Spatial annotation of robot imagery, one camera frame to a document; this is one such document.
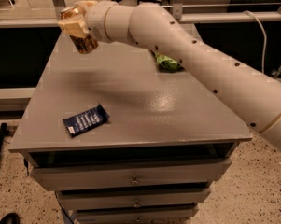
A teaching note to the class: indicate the orange soda can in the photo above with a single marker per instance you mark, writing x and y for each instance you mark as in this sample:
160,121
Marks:
72,23

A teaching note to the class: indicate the grey drawer cabinet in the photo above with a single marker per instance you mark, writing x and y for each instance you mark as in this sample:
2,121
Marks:
153,116

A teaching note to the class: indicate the black shoe tip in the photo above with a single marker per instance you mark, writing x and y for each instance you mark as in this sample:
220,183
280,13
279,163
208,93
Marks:
11,218

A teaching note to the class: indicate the green chip bag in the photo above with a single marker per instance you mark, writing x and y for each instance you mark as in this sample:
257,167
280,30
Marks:
166,62

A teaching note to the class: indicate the middle grey drawer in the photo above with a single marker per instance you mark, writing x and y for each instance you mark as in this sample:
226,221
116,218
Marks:
133,198

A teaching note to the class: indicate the top grey drawer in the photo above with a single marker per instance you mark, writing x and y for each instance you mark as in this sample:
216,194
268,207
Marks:
139,174

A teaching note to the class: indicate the blue snack bar wrapper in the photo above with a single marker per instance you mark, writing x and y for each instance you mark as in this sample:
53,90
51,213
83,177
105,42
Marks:
86,120

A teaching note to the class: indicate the grey metal railing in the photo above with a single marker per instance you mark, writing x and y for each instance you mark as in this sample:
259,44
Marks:
239,14

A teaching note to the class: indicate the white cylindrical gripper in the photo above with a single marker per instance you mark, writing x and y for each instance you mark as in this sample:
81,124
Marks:
95,20

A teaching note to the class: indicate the grey drawer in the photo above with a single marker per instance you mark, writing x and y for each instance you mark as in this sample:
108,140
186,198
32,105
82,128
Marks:
133,198
135,215
139,174

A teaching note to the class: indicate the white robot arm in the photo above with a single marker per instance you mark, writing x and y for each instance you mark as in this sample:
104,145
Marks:
253,96

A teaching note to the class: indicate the bottom grey drawer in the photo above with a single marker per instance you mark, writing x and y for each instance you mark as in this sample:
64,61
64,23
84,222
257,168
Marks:
135,215

